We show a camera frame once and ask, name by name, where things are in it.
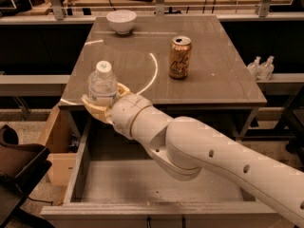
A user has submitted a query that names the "clear pump bottle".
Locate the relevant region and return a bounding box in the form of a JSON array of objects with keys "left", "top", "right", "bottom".
[
  {"left": 257, "top": 56, "right": 275, "bottom": 80},
  {"left": 247, "top": 56, "right": 260, "bottom": 80}
]

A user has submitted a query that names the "grey cabinet with glossy top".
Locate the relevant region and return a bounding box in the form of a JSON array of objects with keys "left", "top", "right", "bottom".
[{"left": 60, "top": 15, "right": 266, "bottom": 138}]

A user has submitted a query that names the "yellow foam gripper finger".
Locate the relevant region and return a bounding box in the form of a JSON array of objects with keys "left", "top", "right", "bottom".
[
  {"left": 118, "top": 83, "right": 131, "bottom": 98},
  {"left": 82, "top": 94, "right": 112, "bottom": 124}
]

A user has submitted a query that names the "orange soda can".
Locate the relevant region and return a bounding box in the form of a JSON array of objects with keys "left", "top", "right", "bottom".
[{"left": 169, "top": 35, "right": 192, "bottom": 79}]

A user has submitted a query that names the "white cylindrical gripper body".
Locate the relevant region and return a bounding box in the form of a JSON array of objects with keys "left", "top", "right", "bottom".
[{"left": 107, "top": 93, "right": 155, "bottom": 141}]

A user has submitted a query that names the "white ceramic bowl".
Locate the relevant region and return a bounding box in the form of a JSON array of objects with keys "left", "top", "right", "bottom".
[{"left": 106, "top": 9, "right": 137, "bottom": 34}]

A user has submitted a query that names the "cardboard box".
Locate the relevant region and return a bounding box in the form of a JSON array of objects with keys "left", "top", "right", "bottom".
[{"left": 38, "top": 105, "right": 76, "bottom": 186}]

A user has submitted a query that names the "dark office chair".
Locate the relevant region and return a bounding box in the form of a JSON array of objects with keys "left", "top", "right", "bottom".
[{"left": 0, "top": 124, "right": 54, "bottom": 228}]

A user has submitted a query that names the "clear plastic water bottle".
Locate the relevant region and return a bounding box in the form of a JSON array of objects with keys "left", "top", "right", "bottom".
[{"left": 88, "top": 61, "right": 118, "bottom": 106}]

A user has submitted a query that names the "right clear pump bottle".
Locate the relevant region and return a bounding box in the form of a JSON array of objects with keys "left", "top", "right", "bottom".
[{"left": 257, "top": 56, "right": 275, "bottom": 80}]

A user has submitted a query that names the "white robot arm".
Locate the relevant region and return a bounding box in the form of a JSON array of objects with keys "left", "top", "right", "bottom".
[{"left": 82, "top": 84, "right": 304, "bottom": 228}]

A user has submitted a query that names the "open grey top drawer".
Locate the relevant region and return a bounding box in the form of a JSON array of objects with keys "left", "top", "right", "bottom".
[{"left": 41, "top": 119, "right": 281, "bottom": 228}]

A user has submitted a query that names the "left clear pump bottle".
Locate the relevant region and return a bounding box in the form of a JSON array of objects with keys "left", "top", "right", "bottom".
[{"left": 247, "top": 56, "right": 260, "bottom": 80}]

